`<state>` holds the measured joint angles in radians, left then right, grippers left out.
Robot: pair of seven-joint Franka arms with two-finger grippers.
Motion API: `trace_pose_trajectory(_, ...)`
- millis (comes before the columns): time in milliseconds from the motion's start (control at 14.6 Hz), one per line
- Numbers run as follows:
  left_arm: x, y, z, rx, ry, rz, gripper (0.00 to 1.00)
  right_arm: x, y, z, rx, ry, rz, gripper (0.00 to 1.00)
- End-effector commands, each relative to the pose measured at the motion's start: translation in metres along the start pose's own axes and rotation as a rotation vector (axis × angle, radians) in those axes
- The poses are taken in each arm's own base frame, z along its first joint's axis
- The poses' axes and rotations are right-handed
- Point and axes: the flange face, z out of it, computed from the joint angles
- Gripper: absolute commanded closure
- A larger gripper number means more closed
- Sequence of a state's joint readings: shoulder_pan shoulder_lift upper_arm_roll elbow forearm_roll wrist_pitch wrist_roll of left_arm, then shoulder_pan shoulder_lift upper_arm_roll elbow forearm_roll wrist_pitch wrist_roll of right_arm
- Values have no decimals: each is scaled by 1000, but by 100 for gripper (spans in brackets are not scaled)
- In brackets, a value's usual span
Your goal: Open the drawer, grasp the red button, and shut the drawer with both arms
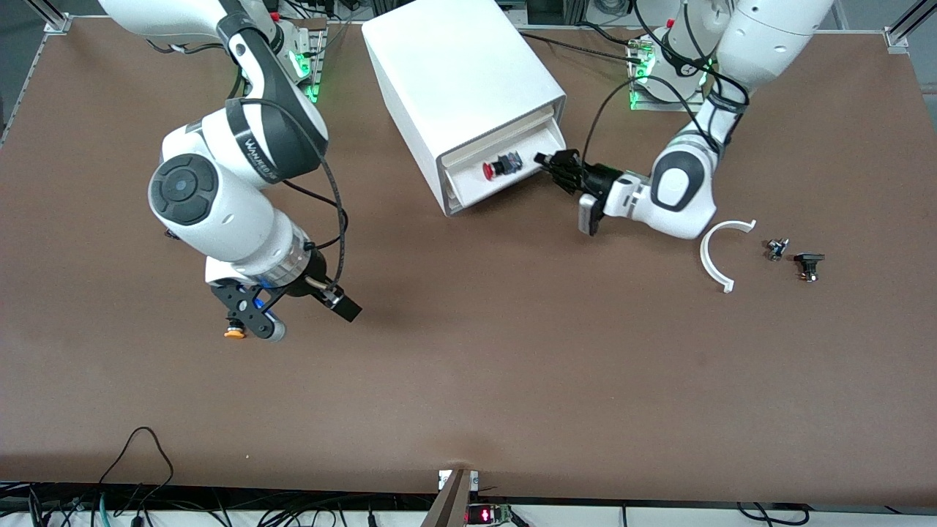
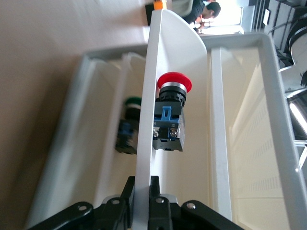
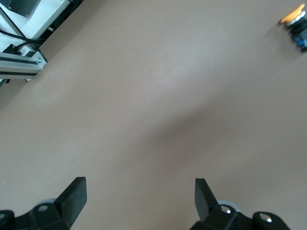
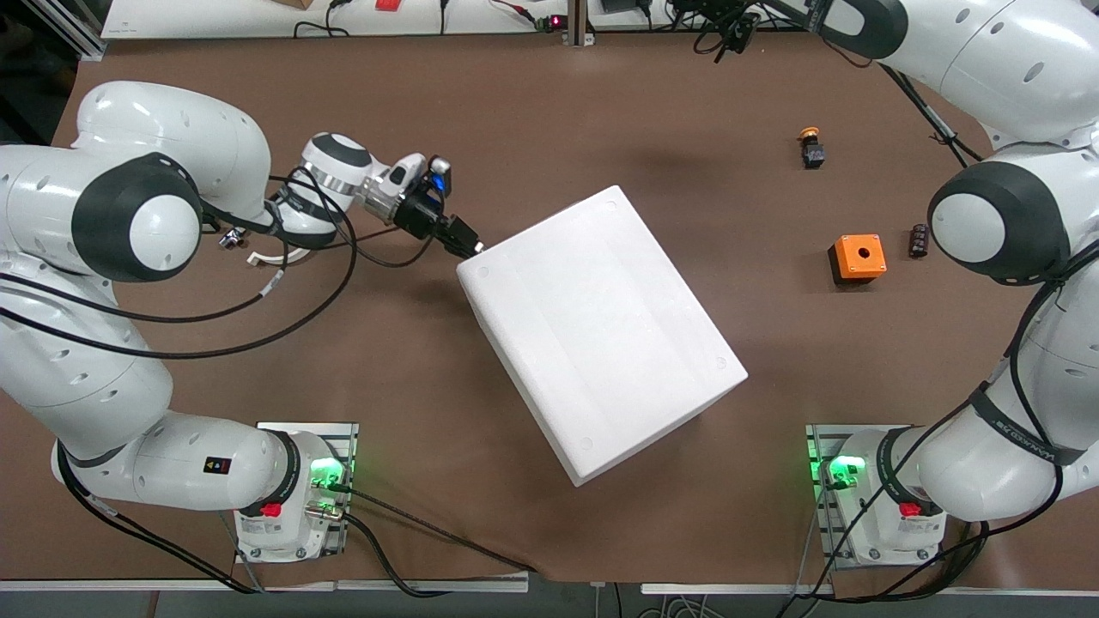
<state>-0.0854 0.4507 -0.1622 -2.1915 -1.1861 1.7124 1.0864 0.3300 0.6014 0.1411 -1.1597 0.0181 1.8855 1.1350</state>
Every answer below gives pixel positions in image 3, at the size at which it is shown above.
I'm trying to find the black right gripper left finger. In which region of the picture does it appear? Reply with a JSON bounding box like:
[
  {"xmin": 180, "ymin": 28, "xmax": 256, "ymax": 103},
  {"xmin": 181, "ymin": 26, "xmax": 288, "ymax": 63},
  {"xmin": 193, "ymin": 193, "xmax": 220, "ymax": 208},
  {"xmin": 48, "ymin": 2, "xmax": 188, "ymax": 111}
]
[{"xmin": 0, "ymin": 176, "xmax": 87, "ymax": 230}]

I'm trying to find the aluminium frame profile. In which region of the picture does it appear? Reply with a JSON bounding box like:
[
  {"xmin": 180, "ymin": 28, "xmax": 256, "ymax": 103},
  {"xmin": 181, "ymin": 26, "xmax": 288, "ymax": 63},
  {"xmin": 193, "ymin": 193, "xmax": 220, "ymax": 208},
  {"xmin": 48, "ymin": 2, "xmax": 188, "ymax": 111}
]
[{"xmin": 0, "ymin": 48, "xmax": 48, "ymax": 82}]

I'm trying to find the black frame cable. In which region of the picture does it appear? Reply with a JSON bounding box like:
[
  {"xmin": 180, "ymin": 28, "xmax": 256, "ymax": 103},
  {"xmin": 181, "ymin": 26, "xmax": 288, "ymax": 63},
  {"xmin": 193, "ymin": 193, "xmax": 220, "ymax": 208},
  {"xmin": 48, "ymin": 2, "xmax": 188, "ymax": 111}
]
[{"xmin": 0, "ymin": 28, "xmax": 41, "ymax": 49}]

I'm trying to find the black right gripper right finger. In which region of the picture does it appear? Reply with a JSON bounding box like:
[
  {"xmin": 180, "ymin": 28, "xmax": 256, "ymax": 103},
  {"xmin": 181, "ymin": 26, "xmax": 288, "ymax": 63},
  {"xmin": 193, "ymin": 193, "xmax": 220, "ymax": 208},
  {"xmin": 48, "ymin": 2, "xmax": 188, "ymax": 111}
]
[{"xmin": 189, "ymin": 177, "xmax": 291, "ymax": 230}]

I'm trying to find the dark grey metal plate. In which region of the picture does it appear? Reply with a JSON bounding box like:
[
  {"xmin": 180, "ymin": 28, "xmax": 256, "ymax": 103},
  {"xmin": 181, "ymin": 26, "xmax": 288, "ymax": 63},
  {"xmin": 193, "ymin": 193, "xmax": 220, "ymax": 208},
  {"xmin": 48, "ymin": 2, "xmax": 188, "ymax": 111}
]
[{"xmin": 6, "ymin": 0, "xmax": 41, "ymax": 18}]

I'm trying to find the yellow mushroom push button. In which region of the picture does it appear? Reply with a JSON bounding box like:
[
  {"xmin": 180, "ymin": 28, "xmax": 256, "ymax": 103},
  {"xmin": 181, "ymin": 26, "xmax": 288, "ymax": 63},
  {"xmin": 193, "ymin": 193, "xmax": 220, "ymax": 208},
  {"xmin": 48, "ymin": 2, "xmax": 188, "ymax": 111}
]
[{"xmin": 279, "ymin": 3, "xmax": 307, "ymax": 53}]

